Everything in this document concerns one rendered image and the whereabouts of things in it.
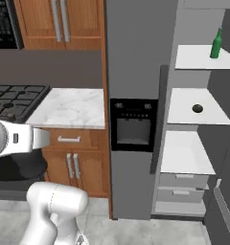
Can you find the grey fridge door with dispenser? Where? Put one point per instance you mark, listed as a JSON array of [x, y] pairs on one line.
[[136, 48]]

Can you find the black gas hob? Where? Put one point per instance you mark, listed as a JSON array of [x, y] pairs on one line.
[[14, 99]]

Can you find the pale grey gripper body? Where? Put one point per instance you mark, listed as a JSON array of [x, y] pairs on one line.
[[41, 138]]

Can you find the white fridge shelf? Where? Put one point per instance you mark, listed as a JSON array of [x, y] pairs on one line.
[[184, 111], [184, 153], [196, 59]]

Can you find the green glass bottle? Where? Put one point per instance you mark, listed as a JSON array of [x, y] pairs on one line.
[[216, 48]]

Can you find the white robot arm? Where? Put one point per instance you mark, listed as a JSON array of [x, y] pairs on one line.
[[53, 204]]

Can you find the grey fridge drawer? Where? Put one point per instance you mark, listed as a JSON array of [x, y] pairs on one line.
[[184, 180], [180, 195]]

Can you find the wooden base cupboard door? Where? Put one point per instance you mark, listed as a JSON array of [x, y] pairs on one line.
[[93, 172], [56, 169]]

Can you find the wooden wall cupboard door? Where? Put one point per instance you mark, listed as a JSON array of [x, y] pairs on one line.
[[85, 19], [34, 19]]

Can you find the dark grey fridge door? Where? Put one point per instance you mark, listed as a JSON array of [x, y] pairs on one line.
[[220, 153]]

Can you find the grey fridge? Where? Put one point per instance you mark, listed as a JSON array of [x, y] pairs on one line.
[[190, 79]]

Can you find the black microwave oven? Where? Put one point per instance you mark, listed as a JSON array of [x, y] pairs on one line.
[[2, 22]]

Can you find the wooden drawer front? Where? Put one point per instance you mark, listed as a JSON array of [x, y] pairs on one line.
[[86, 138]]

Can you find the dark round object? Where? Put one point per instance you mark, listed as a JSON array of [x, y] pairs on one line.
[[197, 108]]

